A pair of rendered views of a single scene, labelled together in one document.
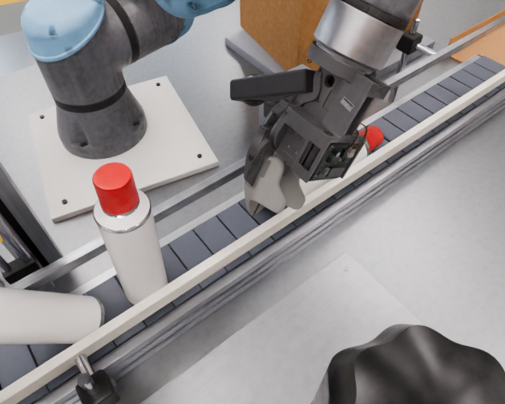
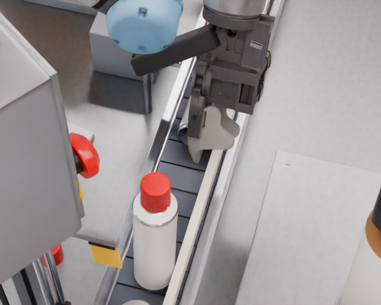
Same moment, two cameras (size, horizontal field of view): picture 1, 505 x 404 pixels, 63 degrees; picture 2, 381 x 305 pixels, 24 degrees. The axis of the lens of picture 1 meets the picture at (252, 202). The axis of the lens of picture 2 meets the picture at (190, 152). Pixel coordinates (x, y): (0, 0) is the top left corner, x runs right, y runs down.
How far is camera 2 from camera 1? 70 cm
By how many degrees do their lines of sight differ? 22
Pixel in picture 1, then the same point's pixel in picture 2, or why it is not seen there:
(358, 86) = (260, 30)
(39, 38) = not seen: outside the picture
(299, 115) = (224, 68)
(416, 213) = (300, 82)
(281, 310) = (267, 223)
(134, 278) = (167, 259)
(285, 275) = (237, 199)
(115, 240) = (166, 230)
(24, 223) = (32, 280)
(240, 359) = (265, 273)
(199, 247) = not seen: hidden behind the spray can
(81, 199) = not seen: outside the picture
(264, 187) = (208, 134)
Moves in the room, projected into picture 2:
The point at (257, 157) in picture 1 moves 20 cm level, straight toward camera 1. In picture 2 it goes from (199, 114) to (303, 230)
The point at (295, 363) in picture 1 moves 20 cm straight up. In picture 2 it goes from (303, 251) to (323, 166)
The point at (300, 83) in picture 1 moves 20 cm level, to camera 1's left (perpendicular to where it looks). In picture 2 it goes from (210, 43) to (68, 123)
